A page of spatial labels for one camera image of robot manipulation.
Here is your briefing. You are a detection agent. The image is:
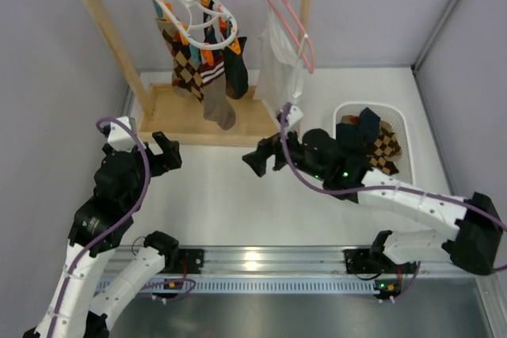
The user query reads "taupe sock maroon striped cuff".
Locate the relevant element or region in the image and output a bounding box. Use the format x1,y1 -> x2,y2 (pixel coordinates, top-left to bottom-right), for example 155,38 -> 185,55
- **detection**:
199,57 -> 236,131

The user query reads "brown tan argyle sock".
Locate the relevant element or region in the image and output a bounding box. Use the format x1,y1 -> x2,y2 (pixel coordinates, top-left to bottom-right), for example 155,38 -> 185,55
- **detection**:
155,18 -> 204,103

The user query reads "dark navy sock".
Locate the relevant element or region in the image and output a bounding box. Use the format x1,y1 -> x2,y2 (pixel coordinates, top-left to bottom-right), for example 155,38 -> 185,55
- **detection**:
223,36 -> 249,100

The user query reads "white plastic clip hanger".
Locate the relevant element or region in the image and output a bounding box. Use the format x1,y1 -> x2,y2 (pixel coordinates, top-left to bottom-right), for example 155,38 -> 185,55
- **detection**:
152,0 -> 241,54

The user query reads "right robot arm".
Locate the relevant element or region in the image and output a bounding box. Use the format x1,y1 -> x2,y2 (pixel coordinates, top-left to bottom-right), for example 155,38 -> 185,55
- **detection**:
242,128 -> 506,275

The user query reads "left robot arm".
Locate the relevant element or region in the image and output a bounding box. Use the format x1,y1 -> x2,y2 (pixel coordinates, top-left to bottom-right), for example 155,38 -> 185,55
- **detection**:
24,132 -> 182,337

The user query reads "socks pile in basket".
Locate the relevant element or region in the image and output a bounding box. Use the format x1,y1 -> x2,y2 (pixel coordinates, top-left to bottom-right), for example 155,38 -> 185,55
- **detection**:
335,108 -> 402,175

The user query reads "pink clothes hanger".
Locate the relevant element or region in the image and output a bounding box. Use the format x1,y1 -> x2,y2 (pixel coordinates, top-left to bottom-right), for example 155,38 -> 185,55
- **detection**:
266,0 -> 315,74

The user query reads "wooden clothes rack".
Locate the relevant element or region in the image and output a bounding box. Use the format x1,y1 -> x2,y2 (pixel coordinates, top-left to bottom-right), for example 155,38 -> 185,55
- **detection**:
63,0 -> 316,148

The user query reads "white undershirt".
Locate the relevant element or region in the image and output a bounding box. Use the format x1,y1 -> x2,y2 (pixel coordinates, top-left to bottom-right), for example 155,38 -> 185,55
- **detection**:
254,9 -> 304,116

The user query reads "white perforated laundry basket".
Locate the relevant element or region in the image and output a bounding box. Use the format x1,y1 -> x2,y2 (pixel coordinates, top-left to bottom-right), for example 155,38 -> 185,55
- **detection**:
333,101 -> 414,184

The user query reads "black sock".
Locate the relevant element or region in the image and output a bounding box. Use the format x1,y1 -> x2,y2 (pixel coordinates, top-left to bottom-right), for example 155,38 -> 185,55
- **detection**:
203,13 -> 217,44

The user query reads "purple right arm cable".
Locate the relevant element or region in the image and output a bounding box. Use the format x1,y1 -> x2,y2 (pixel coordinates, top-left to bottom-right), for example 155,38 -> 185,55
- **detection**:
276,102 -> 507,303

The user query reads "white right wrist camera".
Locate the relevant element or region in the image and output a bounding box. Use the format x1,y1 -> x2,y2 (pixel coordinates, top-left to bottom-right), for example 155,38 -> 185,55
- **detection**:
276,103 -> 303,133

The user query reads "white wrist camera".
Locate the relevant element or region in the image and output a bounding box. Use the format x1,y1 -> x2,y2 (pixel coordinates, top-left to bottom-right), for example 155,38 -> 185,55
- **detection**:
104,116 -> 135,152
276,103 -> 303,133

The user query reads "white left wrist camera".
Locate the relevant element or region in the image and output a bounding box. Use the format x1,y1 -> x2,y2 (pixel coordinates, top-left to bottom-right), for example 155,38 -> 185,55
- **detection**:
104,116 -> 135,152

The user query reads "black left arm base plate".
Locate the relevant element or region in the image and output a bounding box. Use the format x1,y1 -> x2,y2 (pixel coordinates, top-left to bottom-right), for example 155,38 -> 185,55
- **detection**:
173,249 -> 205,275

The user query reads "aluminium mounting rail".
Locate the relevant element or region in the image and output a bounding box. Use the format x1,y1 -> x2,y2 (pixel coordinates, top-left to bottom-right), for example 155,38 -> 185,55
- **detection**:
106,245 -> 496,275

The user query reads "white slotted cable duct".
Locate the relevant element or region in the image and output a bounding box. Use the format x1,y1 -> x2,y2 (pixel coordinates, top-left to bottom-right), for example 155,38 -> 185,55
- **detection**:
94,277 -> 397,294

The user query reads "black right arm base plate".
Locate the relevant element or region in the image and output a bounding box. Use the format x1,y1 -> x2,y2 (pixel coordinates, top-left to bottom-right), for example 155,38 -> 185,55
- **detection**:
344,249 -> 393,275

